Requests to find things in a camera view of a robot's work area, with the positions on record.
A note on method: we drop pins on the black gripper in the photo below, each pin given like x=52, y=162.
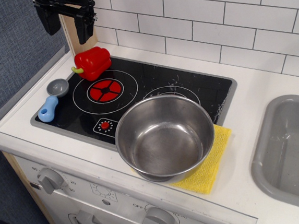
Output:
x=81, y=10

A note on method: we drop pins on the stainless steel pan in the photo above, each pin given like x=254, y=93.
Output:
x=165, y=138

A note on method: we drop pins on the yellow cloth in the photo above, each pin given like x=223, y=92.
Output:
x=202, y=180

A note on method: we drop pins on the red toy bell pepper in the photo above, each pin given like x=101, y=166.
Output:
x=92, y=63

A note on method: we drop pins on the grey and blue toy scoop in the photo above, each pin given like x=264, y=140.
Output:
x=56, y=89

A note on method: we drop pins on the black toy stove top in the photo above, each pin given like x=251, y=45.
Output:
x=91, y=110

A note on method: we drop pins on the grey left oven knob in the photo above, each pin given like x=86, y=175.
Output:
x=50, y=180

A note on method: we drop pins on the grey oven knob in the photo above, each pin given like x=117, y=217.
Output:
x=158, y=216
x=50, y=180

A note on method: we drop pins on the grey right oven knob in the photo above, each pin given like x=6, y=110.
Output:
x=158, y=216

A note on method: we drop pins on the grey sink basin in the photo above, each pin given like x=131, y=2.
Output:
x=275, y=165

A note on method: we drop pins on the wooden side post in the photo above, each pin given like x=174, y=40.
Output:
x=71, y=35

